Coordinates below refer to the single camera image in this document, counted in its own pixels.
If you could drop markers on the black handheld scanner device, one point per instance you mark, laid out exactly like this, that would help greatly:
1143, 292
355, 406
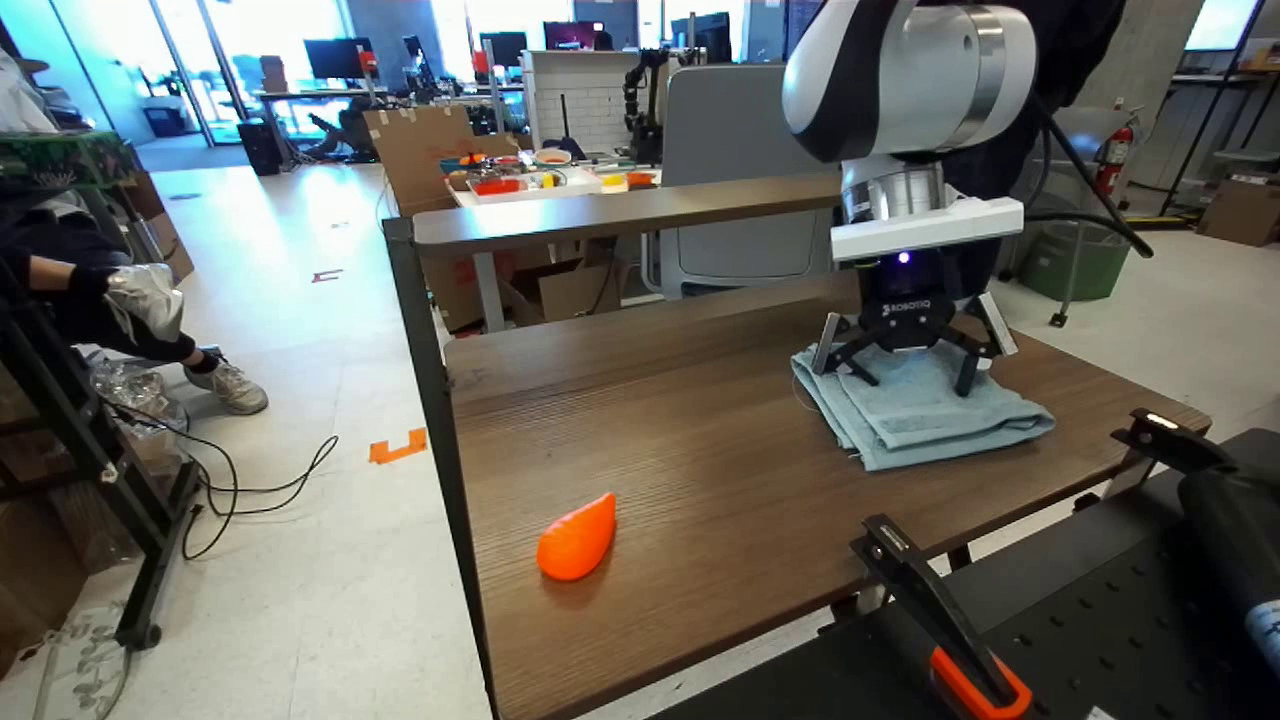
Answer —
1228, 516

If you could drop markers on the orange carrot toy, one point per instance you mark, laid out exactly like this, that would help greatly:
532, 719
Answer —
579, 543

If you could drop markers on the cardboard box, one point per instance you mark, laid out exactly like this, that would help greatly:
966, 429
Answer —
412, 148

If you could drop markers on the light blue towel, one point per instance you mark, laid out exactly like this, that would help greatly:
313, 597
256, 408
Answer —
909, 413

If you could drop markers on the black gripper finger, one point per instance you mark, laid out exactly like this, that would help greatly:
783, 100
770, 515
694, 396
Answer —
975, 357
840, 344

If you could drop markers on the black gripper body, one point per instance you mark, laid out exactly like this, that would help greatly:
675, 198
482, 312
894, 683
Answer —
909, 296

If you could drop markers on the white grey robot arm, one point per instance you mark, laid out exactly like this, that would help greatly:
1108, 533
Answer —
929, 108

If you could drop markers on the seated person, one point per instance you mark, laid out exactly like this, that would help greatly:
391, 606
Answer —
103, 296

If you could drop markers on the black orange clamp near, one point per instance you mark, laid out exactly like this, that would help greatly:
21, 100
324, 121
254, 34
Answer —
966, 674

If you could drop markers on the green bin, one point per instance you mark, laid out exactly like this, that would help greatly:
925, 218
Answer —
1075, 262

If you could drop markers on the long wooden shelf board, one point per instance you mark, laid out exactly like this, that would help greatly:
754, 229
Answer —
610, 212

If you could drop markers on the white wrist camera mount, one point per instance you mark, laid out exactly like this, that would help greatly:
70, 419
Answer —
963, 223

